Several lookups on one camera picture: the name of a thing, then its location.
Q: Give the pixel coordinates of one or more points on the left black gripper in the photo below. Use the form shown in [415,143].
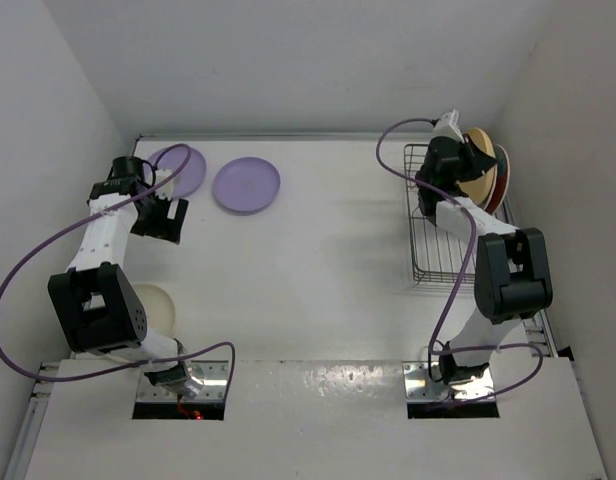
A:
[164,228]

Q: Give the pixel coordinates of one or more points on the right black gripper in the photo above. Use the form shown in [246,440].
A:
[478,160]

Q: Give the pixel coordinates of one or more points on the red floral plate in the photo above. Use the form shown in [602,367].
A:
[503,180]
[494,192]

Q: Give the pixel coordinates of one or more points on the yellow plate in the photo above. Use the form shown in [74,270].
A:
[480,189]

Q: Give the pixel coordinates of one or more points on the purple plate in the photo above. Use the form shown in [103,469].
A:
[246,185]
[191,177]

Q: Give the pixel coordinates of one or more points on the cream white plate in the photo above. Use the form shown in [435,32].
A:
[159,308]

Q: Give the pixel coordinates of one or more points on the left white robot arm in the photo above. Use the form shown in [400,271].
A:
[98,309]

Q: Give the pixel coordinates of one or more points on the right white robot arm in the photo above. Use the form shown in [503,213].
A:
[512,276]

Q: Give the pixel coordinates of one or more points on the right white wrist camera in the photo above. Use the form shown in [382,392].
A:
[447,125]

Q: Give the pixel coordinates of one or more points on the wire dish rack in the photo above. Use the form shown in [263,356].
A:
[437,256]

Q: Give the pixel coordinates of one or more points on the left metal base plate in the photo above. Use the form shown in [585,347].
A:
[194,382]

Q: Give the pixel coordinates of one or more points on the metal base plate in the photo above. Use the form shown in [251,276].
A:
[423,384]
[194,382]

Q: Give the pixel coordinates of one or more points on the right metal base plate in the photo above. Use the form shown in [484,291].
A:
[423,384]

